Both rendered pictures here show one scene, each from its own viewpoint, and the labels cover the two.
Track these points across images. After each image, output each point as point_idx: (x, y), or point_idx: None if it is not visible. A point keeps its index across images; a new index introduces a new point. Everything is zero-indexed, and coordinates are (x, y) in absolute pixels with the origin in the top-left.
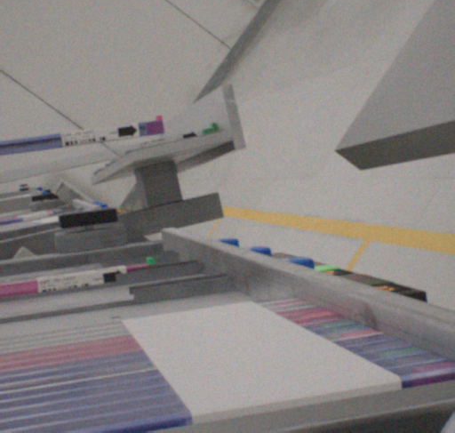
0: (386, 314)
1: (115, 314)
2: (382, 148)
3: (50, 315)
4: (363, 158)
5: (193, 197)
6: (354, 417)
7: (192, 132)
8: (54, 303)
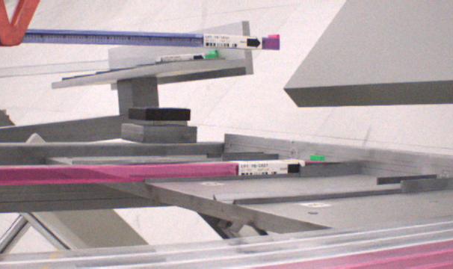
0: None
1: (419, 199)
2: (347, 92)
3: (347, 196)
4: (312, 98)
5: None
6: None
7: (200, 54)
8: (294, 186)
